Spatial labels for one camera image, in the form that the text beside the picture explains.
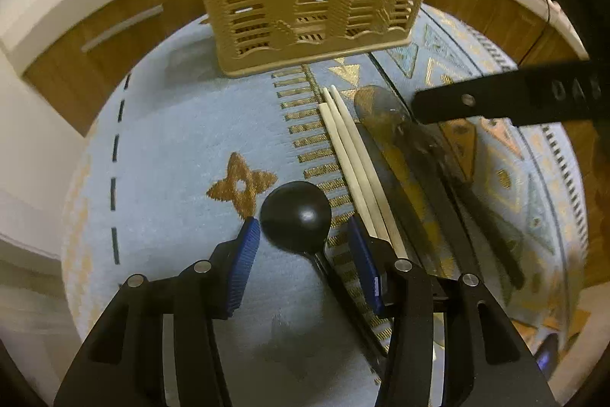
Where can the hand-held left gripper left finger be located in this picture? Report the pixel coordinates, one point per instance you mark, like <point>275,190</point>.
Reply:
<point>240,266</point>

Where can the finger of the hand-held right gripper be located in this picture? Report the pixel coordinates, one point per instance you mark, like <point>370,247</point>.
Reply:
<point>457,104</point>

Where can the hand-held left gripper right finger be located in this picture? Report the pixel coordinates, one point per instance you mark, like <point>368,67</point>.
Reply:
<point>364,266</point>

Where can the black ladle spoon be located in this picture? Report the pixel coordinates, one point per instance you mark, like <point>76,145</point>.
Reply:
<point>295,216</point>

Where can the blue patterned mat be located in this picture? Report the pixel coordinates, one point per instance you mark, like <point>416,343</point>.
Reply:
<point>167,149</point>

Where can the dark device blue light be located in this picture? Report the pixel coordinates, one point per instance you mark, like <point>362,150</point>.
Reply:
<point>547,357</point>

